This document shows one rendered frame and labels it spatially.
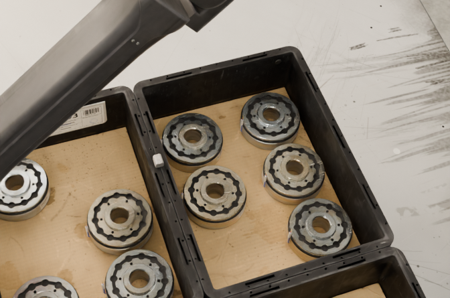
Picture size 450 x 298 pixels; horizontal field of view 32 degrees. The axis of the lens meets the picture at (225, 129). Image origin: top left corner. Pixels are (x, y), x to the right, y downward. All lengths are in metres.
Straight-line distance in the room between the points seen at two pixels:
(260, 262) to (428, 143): 0.49
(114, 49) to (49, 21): 0.98
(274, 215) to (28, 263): 0.40
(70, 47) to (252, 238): 0.61
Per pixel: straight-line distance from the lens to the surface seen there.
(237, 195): 1.27
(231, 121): 1.38
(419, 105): 1.64
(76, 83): 0.75
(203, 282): 1.13
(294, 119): 1.36
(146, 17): 0.72
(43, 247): 1.27
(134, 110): 1.27
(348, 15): 1.75
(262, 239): 1.27
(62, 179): 1.33
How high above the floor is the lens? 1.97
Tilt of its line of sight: 56 degrees down
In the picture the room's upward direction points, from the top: 7 degrees clockwise
